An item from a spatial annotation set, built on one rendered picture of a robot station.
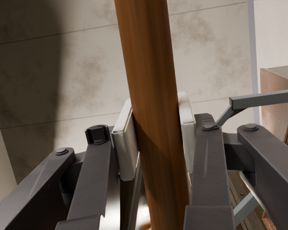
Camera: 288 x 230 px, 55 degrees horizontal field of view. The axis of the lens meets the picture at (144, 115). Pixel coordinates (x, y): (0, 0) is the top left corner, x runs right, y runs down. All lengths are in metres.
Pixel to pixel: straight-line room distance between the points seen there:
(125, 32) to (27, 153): 4.53
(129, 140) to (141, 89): 0.03
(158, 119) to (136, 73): 0.03
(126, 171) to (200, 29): 3.72
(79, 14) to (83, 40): 0.34
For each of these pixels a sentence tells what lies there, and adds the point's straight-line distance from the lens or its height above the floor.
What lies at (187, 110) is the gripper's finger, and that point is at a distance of 0.16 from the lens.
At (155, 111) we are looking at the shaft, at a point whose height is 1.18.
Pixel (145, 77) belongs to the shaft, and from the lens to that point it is 0.16.
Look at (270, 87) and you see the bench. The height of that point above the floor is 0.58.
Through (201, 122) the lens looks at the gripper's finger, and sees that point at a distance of 0.16.
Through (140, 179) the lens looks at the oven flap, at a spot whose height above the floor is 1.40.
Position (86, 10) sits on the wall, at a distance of 3.97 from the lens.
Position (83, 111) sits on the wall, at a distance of 4.12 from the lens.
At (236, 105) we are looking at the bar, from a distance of 1.10.
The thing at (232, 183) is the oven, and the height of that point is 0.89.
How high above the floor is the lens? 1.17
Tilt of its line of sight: 6 degrees up
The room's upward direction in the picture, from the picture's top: 98 degrees counter-clockwise
